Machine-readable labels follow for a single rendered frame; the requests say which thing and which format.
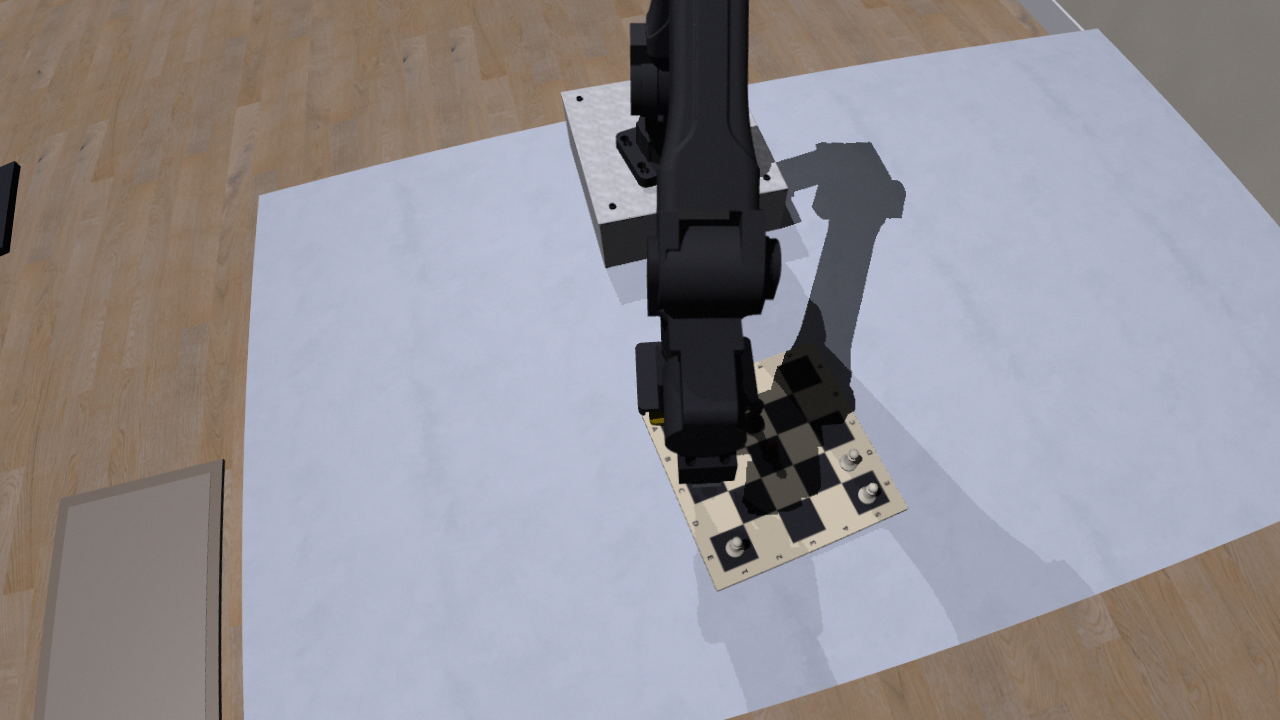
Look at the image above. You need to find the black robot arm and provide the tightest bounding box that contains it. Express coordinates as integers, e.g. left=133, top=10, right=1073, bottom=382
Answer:
left=616, top=0, right=782, bottom=488

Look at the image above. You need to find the black and cream chessboard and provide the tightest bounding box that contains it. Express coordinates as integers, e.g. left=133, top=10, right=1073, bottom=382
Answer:
left=643, top=342, right=908, bottom=592

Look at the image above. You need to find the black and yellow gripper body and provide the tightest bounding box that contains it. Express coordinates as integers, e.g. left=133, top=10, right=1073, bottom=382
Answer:
left=635, top=337, right=758, bottom=416

